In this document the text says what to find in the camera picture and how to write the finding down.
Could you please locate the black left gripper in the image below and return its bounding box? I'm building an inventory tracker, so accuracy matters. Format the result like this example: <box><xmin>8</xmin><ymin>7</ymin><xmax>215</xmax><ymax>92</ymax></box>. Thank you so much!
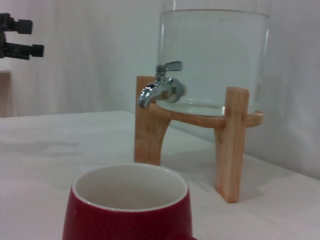
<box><xmin>0</xmin><ymin>12</ymin><xmax>45</xmax><ymax>61</ymax></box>

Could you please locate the red ceramic cup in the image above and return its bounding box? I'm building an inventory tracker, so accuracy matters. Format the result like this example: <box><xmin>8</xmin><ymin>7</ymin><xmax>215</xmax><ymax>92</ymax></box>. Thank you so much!
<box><xmin>61</xmin><ymin>162</ymin><xmax>195</xmax><ymax>240</ymax></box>

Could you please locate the chrome faucet tap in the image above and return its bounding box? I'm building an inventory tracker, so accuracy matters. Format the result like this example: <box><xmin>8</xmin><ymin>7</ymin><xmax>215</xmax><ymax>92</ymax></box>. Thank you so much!
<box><xmin>138</xmin><ymin>60</ymin><xmax>188</xmax><ymax>109</ymax></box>

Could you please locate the glass water dispenser jar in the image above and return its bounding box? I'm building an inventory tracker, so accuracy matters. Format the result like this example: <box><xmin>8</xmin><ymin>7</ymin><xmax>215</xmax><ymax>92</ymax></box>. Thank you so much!
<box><xmin>156</xmin><ymin>0</ymin><xmax>271</xmax><ymax>119</ymax></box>

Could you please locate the wooden dispenser stand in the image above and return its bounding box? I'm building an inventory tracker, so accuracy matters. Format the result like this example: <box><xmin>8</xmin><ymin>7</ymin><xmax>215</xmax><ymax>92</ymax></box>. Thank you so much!
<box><xmin>133</xmin><ymin>74</ymin><xmax>265</xmax><ymax>204</ymax></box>

